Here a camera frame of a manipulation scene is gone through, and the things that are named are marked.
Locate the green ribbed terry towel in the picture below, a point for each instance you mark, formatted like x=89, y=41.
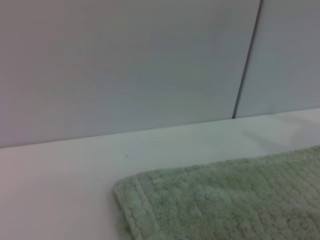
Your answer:
x=225, y=200

